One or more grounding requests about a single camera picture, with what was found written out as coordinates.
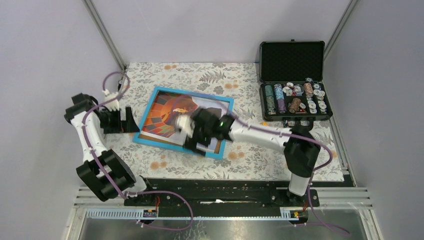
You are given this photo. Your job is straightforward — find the floral tablecloth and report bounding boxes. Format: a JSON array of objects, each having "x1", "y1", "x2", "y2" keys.
[{"x1": 96, "y1": 62, "x2": 345, "y2": 182}]

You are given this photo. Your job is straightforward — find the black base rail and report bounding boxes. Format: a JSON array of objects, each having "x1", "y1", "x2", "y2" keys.
[{"x1": 124, "y1": 178, "x2": 320, "y2": 218}]

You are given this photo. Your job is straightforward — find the hot air balloon photo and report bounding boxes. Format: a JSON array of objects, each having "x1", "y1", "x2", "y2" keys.
[{"x1": 139, "y1": 91, "x2": 229, "y2": 155}]

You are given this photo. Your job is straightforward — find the blue poker chip stack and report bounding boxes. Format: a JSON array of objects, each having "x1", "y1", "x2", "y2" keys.
[{"x1": 274, "y1": 84, "x2": 287, "y2": 114}]

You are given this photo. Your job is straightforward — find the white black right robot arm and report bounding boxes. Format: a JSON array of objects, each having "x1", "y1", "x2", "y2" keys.
[{"x1": 174, "y1": 108, "x2": 321, "y2": 206}]

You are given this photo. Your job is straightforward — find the aluminium frame rails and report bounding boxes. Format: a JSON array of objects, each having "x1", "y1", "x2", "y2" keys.
[{"x1": 74, "y1": 186, "x2": 373, "y2": 210}]

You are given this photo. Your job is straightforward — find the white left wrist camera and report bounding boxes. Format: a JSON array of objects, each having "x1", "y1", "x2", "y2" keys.
[{"x1": 102, "y1": 89, "x2": 120, "y2": 111}]

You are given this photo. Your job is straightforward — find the brown poker chip stack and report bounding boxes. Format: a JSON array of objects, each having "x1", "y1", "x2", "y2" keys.
[{"x1": 303, "y1": 82, "x2": 314, "y2": 98}]

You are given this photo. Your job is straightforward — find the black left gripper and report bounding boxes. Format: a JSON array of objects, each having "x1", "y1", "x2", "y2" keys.
[{"x1": 98, "y1": 106, "x2": 139, "y2": 134}]

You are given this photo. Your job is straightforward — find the black poker chip case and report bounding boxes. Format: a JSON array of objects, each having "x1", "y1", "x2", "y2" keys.
[{"x1": 259, "y1": 40, "x2": 333, "y2": 122}]

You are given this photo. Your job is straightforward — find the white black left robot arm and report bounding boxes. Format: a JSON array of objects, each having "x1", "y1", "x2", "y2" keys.
[{"x1": 64, "y1": 93, "x2": 155, "y2": 206}]

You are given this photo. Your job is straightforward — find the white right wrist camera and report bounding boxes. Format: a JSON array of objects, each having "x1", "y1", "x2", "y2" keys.
[{"x1": 175, "y1": 114, "x2": 195, "y2": 138}]

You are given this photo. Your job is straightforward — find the white slotted cable duct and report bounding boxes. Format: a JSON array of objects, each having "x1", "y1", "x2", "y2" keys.
[{"x1": 85, "y1": 207, "x2": 301, "y2": 221}]

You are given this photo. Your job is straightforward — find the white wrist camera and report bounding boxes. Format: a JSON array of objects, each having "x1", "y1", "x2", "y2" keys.
[
  {"x1": 175, "y1": 114, "x2": 195, "y2": 138},
  {"x1": 102, "y1": 89, "x2": 120, "y2": 111}
]

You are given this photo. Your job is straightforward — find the green poker chip stack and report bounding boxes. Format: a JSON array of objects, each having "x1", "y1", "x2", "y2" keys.
[{"x1": 264, "y1": 85, "x2": 276, "y2": 115}]

